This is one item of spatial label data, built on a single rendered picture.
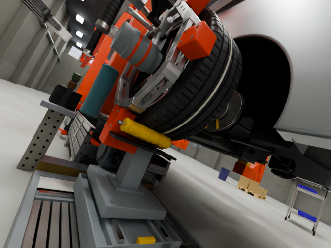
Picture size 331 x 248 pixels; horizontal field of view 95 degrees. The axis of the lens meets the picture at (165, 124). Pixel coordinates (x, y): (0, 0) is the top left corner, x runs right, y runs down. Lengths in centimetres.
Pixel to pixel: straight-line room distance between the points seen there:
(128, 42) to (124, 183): 63
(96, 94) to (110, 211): 50
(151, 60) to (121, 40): 15
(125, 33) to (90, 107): 36
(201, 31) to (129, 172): 64
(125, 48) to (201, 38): 34
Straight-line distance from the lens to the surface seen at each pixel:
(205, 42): 54
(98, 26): 58
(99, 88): 80
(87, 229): 66
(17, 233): 72
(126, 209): 68
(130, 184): 82
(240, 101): 101
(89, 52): 89
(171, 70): 54
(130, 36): 73
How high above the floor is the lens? 52
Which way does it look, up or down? 6 degrees up
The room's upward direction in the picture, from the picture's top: 24 degrees clockwise
